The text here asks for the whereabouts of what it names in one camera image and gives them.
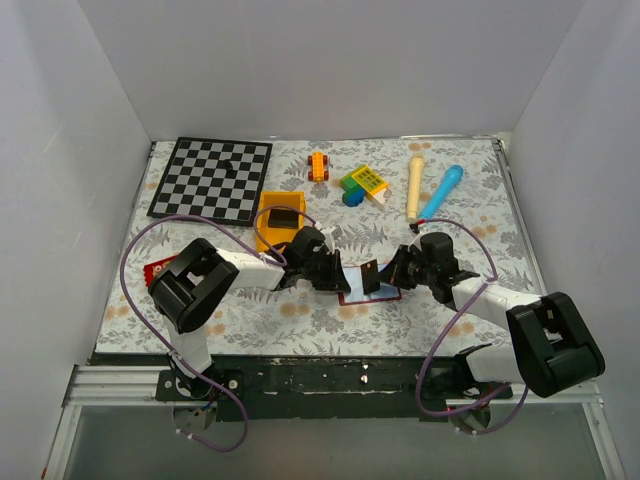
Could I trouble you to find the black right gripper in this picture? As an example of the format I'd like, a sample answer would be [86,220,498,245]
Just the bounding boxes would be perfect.
[374,245,435,290]

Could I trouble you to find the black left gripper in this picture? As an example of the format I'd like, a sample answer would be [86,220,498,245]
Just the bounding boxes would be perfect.
[299,249,350,293]

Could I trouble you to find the red leather card holder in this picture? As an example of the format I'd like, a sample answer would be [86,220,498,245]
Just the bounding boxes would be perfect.
[338,266,402,306]

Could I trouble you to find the black credit card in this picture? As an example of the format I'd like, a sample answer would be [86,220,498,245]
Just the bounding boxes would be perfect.
[360,260,381,295]

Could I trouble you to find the yellow plastic bin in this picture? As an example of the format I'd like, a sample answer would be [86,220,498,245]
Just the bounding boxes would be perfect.
[255,191,306,252]

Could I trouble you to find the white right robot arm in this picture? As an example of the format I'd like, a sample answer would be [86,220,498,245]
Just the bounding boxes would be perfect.
[379,232,605,398]

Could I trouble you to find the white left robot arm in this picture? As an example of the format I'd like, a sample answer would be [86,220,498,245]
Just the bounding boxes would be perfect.
[148,226,351,400]

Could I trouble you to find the floral table mat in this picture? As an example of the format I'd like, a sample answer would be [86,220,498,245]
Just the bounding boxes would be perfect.
[95,138,543,356]

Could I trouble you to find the colourful toy block house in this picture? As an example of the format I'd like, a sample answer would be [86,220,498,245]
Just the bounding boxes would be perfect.
[340,165,389,207]

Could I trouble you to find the blue toy microphone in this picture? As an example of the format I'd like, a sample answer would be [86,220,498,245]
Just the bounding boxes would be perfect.
[418,165,464,220]

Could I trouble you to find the cream toy microphone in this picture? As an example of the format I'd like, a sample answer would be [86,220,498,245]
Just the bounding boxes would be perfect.
[406,153,426,223]

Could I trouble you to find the orange toy car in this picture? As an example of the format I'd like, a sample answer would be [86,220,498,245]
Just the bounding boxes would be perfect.
[307,151,329,183]

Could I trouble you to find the black white chessboard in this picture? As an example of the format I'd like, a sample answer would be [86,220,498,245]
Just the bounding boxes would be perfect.
[147,137,273,227]

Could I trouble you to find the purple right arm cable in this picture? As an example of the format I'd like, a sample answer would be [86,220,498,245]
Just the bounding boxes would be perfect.
[408,217,529,435]

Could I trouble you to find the black front table rail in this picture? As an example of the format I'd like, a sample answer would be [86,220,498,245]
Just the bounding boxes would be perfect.
[88,353,498,423]

